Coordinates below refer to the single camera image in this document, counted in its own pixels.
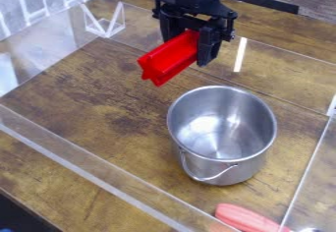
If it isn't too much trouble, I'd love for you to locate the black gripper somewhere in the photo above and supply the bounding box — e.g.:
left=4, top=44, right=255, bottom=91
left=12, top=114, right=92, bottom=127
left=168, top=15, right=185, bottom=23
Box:
left=152, top=0, right=237, bottom=67

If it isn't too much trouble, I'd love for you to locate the red plastic block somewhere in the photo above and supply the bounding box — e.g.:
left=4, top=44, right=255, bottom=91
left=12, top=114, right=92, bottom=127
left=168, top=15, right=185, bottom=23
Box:
left=137, top=29, right=200, bottom=87

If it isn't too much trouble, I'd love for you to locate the silver metal pot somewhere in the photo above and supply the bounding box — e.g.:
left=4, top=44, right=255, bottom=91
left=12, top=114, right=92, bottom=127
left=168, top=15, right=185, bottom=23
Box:
left=167, top=86, right=277, bottom=186

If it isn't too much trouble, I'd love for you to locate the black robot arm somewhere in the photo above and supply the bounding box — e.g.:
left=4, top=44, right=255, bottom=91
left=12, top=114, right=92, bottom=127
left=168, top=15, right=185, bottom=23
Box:
left=152, top=0, right=237, bottom=67

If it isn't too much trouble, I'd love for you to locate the clear acrylic front barrier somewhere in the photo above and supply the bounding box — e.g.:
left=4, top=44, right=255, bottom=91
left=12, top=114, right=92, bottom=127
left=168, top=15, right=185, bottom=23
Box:
left=0, top=104, right=239, bottom=232

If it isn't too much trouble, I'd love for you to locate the clear acrylic barrier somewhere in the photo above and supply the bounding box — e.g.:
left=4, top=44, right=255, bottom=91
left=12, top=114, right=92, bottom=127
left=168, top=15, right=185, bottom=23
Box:
left=280, top=94, right=336, bottom=232
left=0, top=104, right=239, bottom=232

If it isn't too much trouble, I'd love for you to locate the clear acrylic right barrier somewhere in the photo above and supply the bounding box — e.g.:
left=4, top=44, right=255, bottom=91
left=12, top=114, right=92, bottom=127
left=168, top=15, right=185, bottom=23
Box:
left=280, top=94, right=336, bottom=232

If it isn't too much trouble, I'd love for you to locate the black wall strip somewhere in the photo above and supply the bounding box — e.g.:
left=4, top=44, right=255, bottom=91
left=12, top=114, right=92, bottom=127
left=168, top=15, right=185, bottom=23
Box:
left=236, top=0, right=299, bottom=15

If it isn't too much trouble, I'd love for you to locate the orange handled tool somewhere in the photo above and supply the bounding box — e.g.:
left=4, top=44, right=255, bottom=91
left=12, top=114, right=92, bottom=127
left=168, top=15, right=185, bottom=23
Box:
left=215, top=203, right=293, bottom=232

